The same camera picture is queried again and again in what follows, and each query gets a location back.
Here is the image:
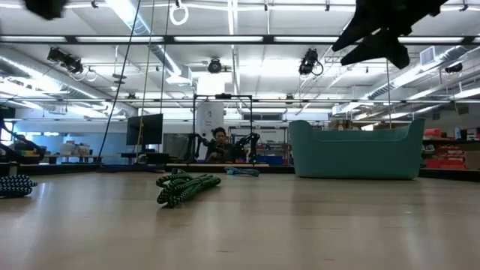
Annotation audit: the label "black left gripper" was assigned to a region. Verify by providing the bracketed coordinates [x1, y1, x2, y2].
[22, 0, 69, 21]

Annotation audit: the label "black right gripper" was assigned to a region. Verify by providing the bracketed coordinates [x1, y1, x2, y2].
[331, 0, 449, 71]

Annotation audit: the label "light blue braided USB-C cable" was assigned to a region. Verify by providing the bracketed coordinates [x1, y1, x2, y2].
[224, 166, 261, 178]

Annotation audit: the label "navy white braided USB-C cable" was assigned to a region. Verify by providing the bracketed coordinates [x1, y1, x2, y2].
[0, 174, 38, 199]

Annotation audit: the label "green braided USB-C cable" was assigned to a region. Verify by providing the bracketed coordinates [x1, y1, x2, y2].
[155, 172, 222, 209]

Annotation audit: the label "teal plastic bin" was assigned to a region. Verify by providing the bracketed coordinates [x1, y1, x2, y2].
[288, 118, 426, 180]

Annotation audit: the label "storage shelf red bins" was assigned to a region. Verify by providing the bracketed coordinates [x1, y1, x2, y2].
[421, 127, 480, 172]

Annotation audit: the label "black monitor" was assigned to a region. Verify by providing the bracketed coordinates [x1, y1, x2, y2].
[126, 113, 164, 147]

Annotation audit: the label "person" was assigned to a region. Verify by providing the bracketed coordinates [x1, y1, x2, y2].
[205, 126, 237, 164]

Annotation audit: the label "black hanging cable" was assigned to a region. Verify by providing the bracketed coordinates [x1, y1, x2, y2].
[96, 0, 143, 168]

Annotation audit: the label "white cable loop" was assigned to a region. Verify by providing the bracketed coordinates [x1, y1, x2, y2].
[169, 1, 190, 27]

